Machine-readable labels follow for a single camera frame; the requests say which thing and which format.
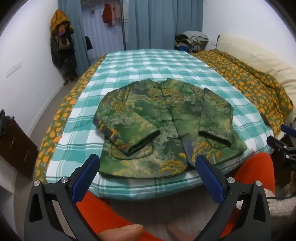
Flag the cream headboard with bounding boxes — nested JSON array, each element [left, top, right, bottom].
[[217, 34, 296, 88]]

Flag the dark cloth on cabinet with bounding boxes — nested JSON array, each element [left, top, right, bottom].
[[0, 109, 12, 137]]

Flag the person's orange clothing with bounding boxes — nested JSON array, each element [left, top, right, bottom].
[[75, 152, 277, 241]]

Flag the orange floral quilt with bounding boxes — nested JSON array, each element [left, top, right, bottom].
[[191, 49, 294, 135]]

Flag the dark coats on rack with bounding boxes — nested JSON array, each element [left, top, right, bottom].
[[50, 30, 79, 85]]

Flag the dark wooden cabinet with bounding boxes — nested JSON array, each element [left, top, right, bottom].
[[0, 116, 39, 180]]

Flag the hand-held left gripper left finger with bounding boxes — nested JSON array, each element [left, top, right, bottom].
[[24, 153, 100, 241]]

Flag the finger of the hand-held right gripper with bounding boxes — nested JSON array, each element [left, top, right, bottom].
[[281, 124, 296, 135], [266, 136, 292, 154]]

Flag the white fleece cloth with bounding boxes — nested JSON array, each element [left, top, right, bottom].
[[264, 189, 296, 217]]

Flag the green printed jacket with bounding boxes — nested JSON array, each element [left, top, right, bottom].
[[92, 78, 248, 179]]

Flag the yellow hooded garment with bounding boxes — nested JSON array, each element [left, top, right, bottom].
[[50, 9, 74, 37]]

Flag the blue curtain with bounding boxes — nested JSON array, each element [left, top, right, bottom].
[[128, 0, 205, 50], [58, 0, 89, 77]]

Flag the orange floral bed sheet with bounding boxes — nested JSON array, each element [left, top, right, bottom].
[[35, 54, 109, 183]]

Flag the pink hanging garment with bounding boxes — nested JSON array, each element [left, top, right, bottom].
[[113, 2, 122, 26]]

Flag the red hanging garment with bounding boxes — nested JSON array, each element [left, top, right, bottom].
[[102, 3, 115, 24]]

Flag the teal checkered blanket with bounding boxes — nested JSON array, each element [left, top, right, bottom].
[[46, 49, 275, 201]]

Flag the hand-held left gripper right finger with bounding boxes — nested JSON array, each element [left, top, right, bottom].
[[194, 154, 271, 241]]

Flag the person's left hand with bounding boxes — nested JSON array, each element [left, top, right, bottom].
[[97, 224, 144, 241]]

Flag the pale sheer curtain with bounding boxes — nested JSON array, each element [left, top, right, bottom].
[[82, 0, 126, 65]]

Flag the pile of clothes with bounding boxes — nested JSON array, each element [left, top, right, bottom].
[[174, 31, 210, 53]]

